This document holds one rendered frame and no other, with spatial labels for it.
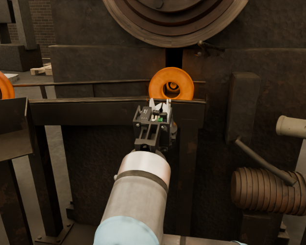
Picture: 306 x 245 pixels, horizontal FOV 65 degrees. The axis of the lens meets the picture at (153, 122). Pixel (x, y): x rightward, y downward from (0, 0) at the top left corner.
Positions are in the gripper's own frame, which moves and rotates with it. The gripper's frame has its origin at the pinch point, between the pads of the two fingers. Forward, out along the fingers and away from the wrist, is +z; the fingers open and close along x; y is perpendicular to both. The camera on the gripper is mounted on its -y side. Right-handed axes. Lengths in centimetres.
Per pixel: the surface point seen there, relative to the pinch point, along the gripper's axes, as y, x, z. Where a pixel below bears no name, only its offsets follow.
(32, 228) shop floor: -78, 68, -2
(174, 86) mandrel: -11.1, -0.3, 28.9
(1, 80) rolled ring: -7, 65, 21
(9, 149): -13.0, 44.7, -7.0
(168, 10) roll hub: 18.4, 0.2, 18.1
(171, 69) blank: -1.2, 0.3, 23.2
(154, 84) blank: -6.0, 5.7, 21.7
